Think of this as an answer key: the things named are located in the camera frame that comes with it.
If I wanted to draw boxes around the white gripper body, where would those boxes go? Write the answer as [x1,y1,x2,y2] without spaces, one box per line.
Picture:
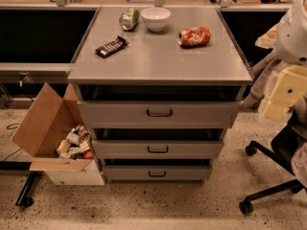
[258,65,307,121]

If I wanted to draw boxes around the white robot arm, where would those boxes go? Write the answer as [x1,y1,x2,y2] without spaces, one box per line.
[258,0,307,121]

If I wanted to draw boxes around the grey drawer cabinet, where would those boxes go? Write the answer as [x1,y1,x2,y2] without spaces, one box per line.
[67,6,253,184]

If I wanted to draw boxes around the grey top drawer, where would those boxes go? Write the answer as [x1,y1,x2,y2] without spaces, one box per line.
[78,101,238,128]

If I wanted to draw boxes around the grey brown jacket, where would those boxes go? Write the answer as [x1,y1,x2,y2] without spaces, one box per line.
[242,52,307,187]

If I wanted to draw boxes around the black office chair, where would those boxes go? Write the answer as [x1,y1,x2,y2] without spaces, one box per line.
[239,111,307,215]

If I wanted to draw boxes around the crushed orange soda can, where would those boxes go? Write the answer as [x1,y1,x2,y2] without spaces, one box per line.
[178,26,211,47]

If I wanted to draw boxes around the white bowl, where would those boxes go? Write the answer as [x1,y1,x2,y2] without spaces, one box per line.
[141,7,171,32]

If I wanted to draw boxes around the crushed green soda can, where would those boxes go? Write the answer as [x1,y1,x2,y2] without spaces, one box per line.
[119,7,140,31]

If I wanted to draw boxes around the black snack bar wrapper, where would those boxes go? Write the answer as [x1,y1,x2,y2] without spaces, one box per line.
[95,36,129,58]

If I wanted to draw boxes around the snack packets in box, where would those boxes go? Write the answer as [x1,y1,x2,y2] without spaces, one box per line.
[56,125,93,160]

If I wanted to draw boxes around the cardboard box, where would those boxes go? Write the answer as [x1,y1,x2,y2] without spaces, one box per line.
[12,84,105,186]

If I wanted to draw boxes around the black desk leg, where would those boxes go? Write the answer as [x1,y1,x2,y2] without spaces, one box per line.
[0,161,41,208]

